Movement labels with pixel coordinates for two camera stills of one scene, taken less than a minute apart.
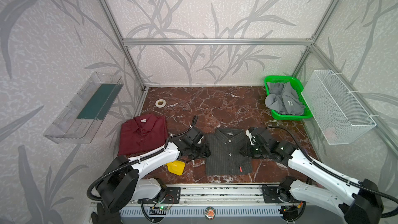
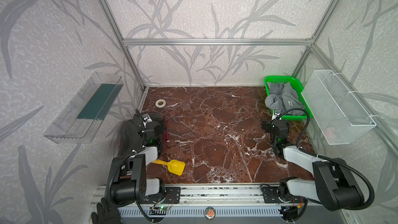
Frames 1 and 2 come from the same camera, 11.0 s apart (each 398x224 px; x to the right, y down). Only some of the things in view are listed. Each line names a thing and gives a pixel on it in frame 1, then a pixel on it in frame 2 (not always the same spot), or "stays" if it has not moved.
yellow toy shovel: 176,167 stays
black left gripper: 199,149 → 142,124
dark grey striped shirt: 226,158 → 134,131
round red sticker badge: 210,213 stays
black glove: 102,217 stays
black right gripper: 249,147 → 270,124
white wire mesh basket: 339,116 stays
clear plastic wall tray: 79,121 stays
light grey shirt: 284,99 stays
